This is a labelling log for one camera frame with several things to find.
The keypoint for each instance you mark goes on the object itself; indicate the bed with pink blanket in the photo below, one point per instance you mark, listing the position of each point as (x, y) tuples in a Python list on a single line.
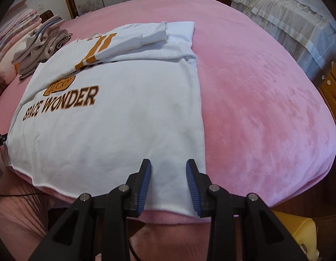
[(252, 87)]

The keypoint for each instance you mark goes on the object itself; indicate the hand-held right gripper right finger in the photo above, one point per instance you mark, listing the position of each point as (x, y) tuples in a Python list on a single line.
[(192, 187)]

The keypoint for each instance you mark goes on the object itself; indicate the furniture under white lace cover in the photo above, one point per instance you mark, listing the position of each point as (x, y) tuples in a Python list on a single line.
[(287, 24)]

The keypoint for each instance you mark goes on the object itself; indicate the white printed sweatshirt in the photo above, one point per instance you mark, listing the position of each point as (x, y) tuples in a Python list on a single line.
[(116, 127)]

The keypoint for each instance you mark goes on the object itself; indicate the folded pink striped quilt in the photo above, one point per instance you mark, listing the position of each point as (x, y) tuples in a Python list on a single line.
[(15, 30)]

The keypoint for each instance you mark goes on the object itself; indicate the dark wooden headboard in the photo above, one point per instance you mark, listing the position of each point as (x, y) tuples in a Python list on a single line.
[(47, 16)]

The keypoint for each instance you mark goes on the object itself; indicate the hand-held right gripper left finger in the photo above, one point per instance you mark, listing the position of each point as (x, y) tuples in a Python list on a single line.
[(144, 185)]

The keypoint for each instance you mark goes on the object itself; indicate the wooden drawer chest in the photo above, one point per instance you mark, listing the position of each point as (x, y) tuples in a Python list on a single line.
[(333, 95)]

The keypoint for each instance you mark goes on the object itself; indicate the yellow plastic container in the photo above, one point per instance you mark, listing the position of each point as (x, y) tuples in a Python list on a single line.
[(295, 231)]

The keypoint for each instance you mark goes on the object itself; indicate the stack of grey clothes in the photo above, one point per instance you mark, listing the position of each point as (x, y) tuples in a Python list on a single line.
[(40, 49)]

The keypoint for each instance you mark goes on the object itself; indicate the folded pink quilt orange print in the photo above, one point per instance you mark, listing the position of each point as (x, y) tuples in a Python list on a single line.
[(6, 70)]

